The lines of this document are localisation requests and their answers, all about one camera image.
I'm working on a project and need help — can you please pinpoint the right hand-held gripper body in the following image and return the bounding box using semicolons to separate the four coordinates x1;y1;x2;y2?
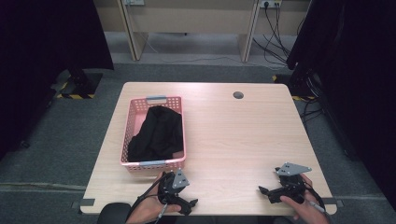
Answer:
266;161;313;205

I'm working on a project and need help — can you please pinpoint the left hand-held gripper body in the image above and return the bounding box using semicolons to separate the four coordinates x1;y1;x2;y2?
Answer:
157;168;191;210

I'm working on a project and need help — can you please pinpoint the black cloth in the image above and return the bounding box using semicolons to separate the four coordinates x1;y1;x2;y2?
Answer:
127;105;184;163

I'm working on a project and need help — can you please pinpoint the pink plastic basket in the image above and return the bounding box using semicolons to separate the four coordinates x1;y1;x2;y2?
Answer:
120;95;187;174

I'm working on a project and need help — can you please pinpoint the person's left hand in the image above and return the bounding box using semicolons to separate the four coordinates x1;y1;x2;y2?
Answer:
130;172;182;224

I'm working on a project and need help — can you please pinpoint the person's right hand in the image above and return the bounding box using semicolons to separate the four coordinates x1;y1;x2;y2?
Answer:
279;173;332;224

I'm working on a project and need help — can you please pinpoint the grey left gripper plug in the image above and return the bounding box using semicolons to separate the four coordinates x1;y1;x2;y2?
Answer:
154;203;169;224

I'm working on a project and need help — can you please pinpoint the grey gripper plug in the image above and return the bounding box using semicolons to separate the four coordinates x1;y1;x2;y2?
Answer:
154;203;169;224
308;201;327;214

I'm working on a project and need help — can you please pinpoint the grey right gripper plug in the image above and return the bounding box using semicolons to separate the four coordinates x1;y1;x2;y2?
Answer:
308;201;327;214

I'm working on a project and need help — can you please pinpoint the person's dark clothed leg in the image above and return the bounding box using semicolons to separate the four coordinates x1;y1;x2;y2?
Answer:
96;202;133;224

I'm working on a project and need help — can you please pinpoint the black curtain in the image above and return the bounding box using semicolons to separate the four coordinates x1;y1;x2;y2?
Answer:
286;0;396;213
0;0;115;160

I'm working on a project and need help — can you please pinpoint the black stand base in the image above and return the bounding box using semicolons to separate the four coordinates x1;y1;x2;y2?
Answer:
50;67;105;101

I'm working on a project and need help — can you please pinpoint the white power strip with plugs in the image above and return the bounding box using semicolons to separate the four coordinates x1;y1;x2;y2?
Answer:
259;0;283;9

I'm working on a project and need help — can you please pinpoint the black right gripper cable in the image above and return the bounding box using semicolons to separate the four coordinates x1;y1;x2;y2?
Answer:
300;175;327;213

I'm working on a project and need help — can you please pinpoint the grey table edge bracket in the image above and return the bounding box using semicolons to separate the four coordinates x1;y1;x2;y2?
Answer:
321;197;346;209
71;198;96;210

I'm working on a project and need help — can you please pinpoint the black stand with cables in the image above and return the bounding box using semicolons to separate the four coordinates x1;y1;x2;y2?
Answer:
272;68;326;125

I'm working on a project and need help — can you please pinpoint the white floor cable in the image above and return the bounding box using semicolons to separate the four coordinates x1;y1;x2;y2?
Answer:
136;29;288;70

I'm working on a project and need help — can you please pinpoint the black floor cable bundle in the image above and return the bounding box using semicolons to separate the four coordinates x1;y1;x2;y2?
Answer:
251;3;307;68

